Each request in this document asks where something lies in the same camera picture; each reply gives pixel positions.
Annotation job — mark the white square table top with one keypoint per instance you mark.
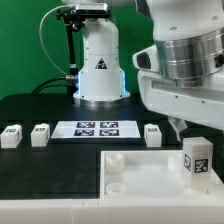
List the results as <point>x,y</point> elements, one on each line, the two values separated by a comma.
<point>149,174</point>

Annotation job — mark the white fiducial marker plate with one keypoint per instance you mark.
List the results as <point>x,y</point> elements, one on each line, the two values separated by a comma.
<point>96,129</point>

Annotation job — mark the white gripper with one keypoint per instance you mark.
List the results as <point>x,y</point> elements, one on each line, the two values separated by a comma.
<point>202,105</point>

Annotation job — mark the white L-shaped obstacle wall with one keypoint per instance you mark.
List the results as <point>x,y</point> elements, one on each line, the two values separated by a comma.
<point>108,212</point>

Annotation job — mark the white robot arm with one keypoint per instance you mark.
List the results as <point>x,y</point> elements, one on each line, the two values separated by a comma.
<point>181,75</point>

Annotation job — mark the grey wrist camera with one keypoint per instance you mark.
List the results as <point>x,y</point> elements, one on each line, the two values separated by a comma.
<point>147,59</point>

